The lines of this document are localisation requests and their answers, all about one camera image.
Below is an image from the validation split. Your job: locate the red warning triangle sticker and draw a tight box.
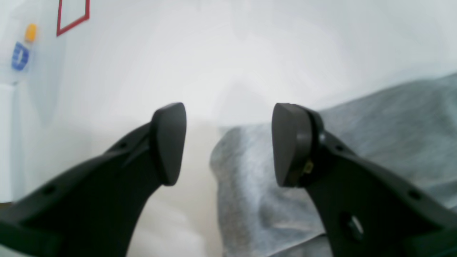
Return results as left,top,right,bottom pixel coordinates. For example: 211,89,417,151
56,0,90,36

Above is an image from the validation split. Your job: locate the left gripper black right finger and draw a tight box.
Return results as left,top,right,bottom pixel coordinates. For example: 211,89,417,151
271,104,457,257

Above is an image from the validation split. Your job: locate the grey t-shirt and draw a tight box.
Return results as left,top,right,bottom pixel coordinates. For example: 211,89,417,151
210,74,456,257

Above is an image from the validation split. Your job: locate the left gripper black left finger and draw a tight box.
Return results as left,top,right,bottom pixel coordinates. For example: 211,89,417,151
0,102,187,257

